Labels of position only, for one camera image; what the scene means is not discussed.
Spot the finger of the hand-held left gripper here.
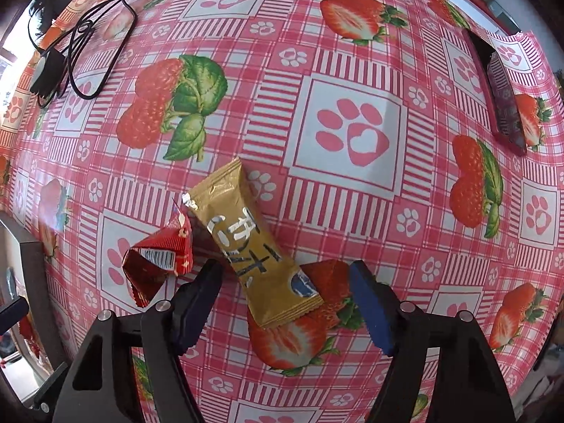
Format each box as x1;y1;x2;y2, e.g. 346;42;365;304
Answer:
0;297;29;338

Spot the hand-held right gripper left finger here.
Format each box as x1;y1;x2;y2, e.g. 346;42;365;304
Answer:
52;259;223;423

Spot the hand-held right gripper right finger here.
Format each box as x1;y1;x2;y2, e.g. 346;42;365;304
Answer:
349;260;516;423

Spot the dark grey storage box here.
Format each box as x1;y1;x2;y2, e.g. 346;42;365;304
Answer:
0;211;69;401

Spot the gold snack packet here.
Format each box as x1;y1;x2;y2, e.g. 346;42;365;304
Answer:
183;157;324;330

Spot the crumpled red snack packet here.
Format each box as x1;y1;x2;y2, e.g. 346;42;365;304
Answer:
121;198;195;308

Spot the strawberry print tablecloth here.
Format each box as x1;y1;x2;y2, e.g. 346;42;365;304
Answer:
0;0;564;423

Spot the black power adapter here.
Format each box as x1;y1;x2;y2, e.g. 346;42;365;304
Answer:
30;50;65;97

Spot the dark glossy strip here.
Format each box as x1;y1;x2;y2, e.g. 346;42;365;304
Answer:
466;29;529;156

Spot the black cable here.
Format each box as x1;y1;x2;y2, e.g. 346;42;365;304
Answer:
26;0;177;109

